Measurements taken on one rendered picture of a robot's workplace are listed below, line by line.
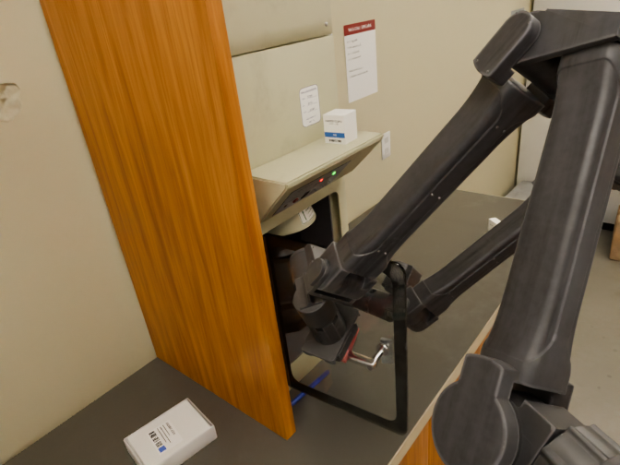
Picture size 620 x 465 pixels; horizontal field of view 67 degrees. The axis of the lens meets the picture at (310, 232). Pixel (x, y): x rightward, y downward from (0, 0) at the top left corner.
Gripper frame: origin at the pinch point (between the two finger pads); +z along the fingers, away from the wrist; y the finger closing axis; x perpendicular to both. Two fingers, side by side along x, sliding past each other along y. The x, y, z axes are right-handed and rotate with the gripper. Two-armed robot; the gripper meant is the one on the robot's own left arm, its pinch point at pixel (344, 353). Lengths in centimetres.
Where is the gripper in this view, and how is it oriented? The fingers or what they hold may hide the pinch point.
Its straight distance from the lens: 89.2
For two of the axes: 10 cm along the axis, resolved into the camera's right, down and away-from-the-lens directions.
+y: -4.7, 7.5, -4.6
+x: 8.2, 1.8, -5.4
